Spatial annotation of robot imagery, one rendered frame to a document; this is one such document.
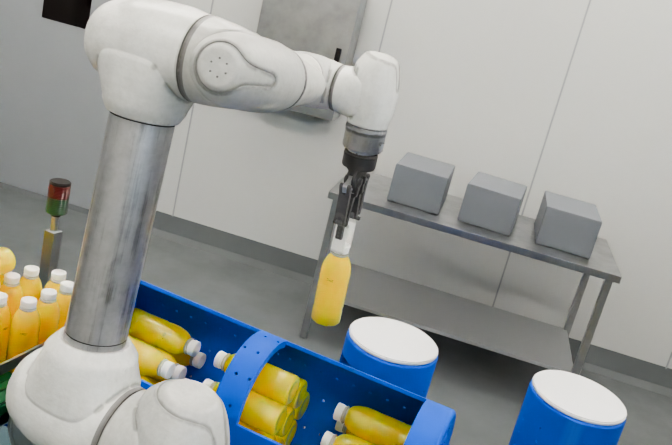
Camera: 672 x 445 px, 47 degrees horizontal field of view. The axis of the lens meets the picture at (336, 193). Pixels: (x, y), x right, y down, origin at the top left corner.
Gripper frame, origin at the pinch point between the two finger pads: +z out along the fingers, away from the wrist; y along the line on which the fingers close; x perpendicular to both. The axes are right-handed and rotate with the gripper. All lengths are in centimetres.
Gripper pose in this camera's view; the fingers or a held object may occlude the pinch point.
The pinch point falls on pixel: (343, 235)
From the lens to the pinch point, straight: 173.7
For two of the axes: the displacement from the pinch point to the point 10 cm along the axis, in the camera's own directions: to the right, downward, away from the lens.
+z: -1.9, 9.3, 3.2
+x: -9.1, -2.9, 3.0
